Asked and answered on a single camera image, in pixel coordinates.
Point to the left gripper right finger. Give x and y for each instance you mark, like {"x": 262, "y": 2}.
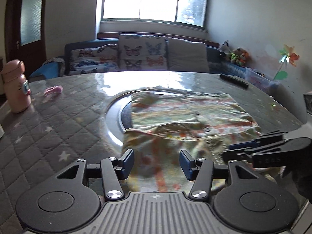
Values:
{"x": 200, "y": 171}

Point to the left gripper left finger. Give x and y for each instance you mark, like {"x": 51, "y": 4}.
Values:
{"x": 113, "y": 171}

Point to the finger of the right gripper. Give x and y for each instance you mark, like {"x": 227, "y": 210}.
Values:
{"x": 251, "y": 144}
{"x": 240, "y": 154}

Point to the green patterned child jacket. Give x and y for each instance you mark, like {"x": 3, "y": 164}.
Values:
{"x": 163, "y": 125}

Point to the round black induction hob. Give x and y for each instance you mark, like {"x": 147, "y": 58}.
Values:
{"x": 125, "y": 116}

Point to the black remote control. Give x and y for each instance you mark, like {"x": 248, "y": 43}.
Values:
{"x": 234, "y": 81}

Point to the clear plastic storage box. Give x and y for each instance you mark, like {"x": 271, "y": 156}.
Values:
{"x": 260, "y": 81}

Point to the grey quilted table cover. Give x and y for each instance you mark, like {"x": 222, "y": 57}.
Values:
{"x": 83, "y": 121}

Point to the orange plush toy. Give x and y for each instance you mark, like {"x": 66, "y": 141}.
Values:
{"x": 243, "y": 58}

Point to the blue sofa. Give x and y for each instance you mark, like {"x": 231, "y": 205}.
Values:
{"x": 216, "y": 65}

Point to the brown plush toy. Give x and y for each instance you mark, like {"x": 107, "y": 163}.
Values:
{"x": 235, "y": 55}

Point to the colourful paper pinwheel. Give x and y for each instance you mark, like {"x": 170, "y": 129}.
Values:
{"x": 288, "y": 56}

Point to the small pink toy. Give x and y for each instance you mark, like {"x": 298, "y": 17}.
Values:
{"x": 53, "y": 90}

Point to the black white plush cow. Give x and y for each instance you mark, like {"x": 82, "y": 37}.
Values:
{"x": 224, "y": 50}

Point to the plain beige cushion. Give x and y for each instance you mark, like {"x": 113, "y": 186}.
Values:
{"x": 187, "y": 56}

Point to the lying butterfly cushion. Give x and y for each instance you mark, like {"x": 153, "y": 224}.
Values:
{"x": 94, "y": 60}

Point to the blue grey cloth on sofa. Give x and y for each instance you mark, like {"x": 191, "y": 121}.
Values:
{"x": 51, "y": 68}

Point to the upright butterfly cushion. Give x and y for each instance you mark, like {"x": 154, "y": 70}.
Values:
{"x": 142, "y": 52}

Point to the pink cartoon water bottle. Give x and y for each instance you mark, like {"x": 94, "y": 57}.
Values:
{"x": 16, "y": 86}

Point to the window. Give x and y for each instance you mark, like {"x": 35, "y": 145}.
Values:
{"x": 189, "y": 12}

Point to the dark wooden door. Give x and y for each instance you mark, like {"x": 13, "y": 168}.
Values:
{"x": 24, "y": 33}

